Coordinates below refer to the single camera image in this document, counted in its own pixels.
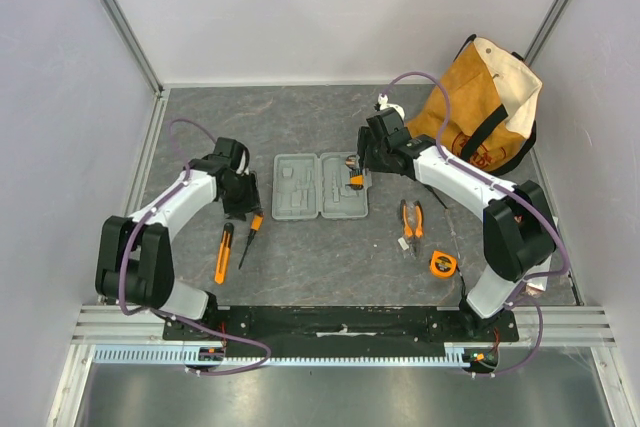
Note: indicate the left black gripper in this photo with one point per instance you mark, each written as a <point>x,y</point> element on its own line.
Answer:
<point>252,201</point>

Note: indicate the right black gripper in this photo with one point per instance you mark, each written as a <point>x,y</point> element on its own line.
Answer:
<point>362,158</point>

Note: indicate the orange black screwdriver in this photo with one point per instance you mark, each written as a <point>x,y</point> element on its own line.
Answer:
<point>255,226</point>

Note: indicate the grey plastic tool case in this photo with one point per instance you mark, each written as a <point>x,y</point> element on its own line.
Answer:
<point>306,186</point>

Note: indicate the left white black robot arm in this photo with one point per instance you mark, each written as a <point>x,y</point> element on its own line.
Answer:
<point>135,261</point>

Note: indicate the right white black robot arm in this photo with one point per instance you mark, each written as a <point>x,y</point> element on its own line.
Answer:
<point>519,233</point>

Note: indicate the round black orange tape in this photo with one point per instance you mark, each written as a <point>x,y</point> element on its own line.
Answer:
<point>352,162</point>

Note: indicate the orange utility knife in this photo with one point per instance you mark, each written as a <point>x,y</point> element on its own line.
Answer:
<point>224,253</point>

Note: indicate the orange tape measure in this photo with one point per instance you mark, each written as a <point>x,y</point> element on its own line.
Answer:
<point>442,265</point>

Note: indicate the brown canvas tote bag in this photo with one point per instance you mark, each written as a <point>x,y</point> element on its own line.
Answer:
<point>493,96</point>

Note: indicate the orange handled pliers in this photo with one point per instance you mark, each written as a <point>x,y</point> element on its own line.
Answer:
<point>412,219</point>

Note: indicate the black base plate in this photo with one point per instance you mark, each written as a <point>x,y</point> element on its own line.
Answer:
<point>440,325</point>

